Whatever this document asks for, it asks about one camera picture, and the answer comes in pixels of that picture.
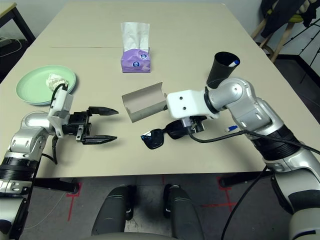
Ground grey glasses case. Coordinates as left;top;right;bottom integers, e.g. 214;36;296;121
121;81;168;123

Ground black left wrist camera cable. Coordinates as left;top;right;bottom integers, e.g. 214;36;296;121
41;83;70;166

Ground black table foot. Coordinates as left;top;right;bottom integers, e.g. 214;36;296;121
33;177;78;195
219;169;273;188

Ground beige side table black frame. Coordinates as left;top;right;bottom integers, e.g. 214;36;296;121
0;2;36;45

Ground black sunglasses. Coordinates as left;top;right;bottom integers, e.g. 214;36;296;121
140;119;193;151

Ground dark grey robot left leg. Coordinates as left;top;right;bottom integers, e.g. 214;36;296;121
91;184;137;240

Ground white tissue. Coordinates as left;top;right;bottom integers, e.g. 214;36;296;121
45;72;70;91

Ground purple tissue pack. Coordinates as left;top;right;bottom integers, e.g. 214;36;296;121
120;21;153;74

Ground dark grey robot leg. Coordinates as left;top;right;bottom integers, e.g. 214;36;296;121
91;184;137;240
163;184;205;240

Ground light blue plate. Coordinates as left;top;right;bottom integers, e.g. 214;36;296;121
24;82;78;106

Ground white power cable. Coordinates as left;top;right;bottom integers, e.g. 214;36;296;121
0;38;22;58

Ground black jacket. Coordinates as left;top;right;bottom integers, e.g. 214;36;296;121
259;0;320;38

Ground yellow-green cloth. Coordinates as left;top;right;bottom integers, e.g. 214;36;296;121
287;13;305;23

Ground wooden stool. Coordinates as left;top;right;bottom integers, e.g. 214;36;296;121
251;14;298;63

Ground red floor tape mark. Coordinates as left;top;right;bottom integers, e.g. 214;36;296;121
66;182;83;222

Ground thin white floor cable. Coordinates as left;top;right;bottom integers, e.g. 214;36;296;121
24;192;66;230

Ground black tripod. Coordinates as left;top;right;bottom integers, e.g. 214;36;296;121
282;21;320;85

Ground light green plate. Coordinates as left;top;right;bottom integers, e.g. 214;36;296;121
15;64;78;106

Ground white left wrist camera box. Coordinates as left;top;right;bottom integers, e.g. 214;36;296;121
46;88;75;138

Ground black cup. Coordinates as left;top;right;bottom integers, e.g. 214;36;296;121
206;51;241;90

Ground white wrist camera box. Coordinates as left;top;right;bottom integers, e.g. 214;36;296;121
166;89;221;120
46;88;75;138

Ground dark grey robot right leg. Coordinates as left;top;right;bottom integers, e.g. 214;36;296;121
163;184;205;240

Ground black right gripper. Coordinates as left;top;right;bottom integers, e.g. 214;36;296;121
179;115;207;135

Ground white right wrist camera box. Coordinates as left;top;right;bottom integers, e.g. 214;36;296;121
166;89;221;120

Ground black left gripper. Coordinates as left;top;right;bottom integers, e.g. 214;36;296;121
61;106;120;146

